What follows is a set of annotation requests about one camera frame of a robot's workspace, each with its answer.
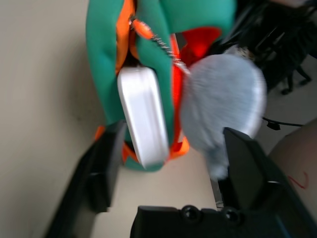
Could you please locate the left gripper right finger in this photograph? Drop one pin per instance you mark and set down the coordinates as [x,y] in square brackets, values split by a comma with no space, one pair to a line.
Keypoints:
[260,188]

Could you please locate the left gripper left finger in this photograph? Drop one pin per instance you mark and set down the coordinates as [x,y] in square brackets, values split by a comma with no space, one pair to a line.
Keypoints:
[86,193]

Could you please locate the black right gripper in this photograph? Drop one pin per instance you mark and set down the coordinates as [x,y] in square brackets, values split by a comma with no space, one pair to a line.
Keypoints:
[272,29]

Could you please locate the grey white plush toy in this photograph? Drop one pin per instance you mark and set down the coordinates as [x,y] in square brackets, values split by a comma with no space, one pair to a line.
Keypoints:
[223,99]

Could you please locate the white Unitree pencil case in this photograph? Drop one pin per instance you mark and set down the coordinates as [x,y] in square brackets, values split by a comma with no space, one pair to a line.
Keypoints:
[143,111]

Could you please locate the teal and orange backpack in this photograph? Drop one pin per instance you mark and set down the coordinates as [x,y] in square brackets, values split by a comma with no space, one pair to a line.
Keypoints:
[104,49]

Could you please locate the black tripod stand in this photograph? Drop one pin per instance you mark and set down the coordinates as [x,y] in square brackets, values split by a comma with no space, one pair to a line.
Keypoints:
[288,84]

